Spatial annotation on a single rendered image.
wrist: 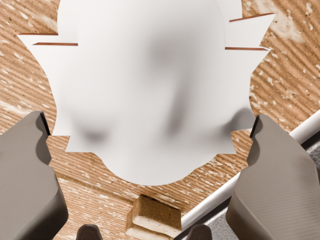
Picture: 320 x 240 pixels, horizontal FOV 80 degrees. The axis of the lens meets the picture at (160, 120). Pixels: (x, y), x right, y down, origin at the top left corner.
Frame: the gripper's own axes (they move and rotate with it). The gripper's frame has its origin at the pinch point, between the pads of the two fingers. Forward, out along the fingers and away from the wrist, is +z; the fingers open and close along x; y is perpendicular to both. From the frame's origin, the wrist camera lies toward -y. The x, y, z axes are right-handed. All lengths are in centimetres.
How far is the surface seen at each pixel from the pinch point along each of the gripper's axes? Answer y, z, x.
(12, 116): 2.9, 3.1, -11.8
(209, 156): 4.9, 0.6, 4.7
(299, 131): 5.2, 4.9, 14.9
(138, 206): 13.2, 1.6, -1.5
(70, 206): 15.6, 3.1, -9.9
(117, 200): 14.3, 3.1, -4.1
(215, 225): 23.3, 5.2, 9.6
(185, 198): 13.9, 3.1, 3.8
